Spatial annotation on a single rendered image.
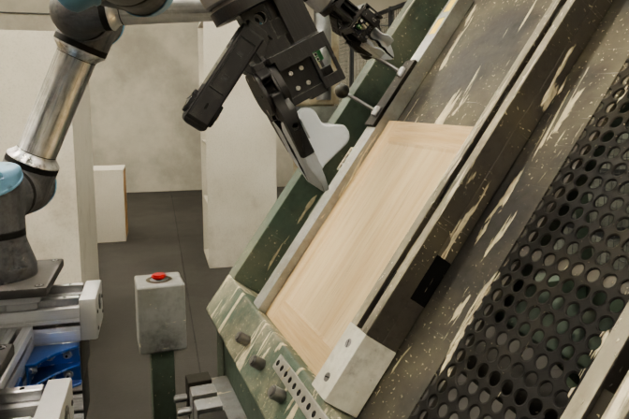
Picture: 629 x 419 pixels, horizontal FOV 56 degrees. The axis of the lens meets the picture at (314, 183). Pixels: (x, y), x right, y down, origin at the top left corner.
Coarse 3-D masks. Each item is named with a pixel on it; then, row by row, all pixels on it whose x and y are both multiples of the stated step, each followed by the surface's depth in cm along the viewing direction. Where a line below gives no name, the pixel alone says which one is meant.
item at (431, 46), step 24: (456, 0) 149; (456, 24) 150; (432, 48) 148; (408, 96) 148; (384, 120) 146; (360, 144) 147; (336, 192) 144; (312, 216) 146; (288, 264) 142; (264, 288) 145; (264, 312) 142
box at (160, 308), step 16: (176, 272) 162; (144, 288) 149; (160, 288) 150; (176, 288) 152; (144, 304) 149; (160, 304) 151; (176, 304) 152; (144, 320) 150; (160, 320) 151; (176, 320) 153; (144, 336) 150; (160, 336) 152; (176, 336) 153; (144, 352) 151; (160, 352) 153
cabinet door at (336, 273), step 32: (416, 128) 133; (448, 128) 121; (384, 160) 137; (416, 160) 125; (448, 160) 115; (352, 192) 141; (384, 192) 129; (416, 192) 118; (352, 224) 132; (384, 224) 121; (320, 256) 136; (352, 256) 124; (384, 256) 114; (288, 288) 139; (320, 288) 127; (352, 288) 117; (288, 320) 130; (320, 320) 120; (320, 352) 113
